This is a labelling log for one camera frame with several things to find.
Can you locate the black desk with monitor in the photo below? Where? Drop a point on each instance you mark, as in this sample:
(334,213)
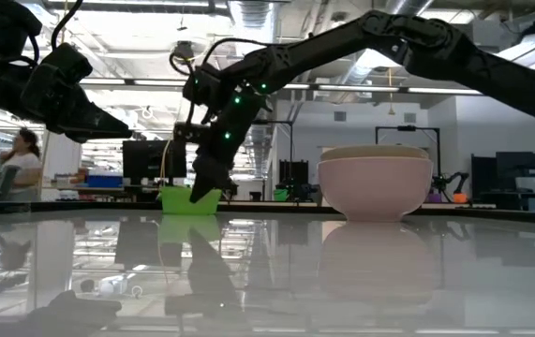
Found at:
(510,175)

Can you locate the black tall stand frame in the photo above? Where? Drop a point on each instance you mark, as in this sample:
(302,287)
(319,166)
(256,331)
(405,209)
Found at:
(407,128)

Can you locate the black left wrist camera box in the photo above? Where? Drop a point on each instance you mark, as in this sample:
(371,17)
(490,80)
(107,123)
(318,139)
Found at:
(65,63)

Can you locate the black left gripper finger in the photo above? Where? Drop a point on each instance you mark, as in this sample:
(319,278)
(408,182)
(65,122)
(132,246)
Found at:
(84,139)
(103,124)

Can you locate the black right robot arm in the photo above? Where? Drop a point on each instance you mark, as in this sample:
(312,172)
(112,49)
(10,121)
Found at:
(435,47)

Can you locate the black table edge frame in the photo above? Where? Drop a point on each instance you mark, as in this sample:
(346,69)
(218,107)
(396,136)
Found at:
(271,209)

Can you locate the pink deep bowl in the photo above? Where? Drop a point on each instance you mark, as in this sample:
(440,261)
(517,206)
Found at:
(375,187)

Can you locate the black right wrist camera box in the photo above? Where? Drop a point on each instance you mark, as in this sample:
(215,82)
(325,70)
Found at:
(189,132)

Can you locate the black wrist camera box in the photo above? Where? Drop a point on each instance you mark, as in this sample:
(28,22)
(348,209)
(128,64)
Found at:
(189,132)
(65,63)

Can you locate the blue storage box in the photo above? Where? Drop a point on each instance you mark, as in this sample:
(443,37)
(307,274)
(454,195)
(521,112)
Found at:
(104,181)

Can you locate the black computer monitor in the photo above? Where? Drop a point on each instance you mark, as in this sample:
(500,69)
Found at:
(147,159)

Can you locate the small robot arm orange base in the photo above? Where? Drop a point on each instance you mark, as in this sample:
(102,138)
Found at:
(456,187)

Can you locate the black cabinet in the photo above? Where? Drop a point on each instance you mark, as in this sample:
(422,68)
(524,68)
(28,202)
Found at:
(293,171)

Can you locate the person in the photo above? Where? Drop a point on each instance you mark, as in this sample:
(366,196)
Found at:
(23,164)

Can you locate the green bin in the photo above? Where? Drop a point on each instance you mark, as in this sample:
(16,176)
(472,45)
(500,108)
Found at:
(280,194)

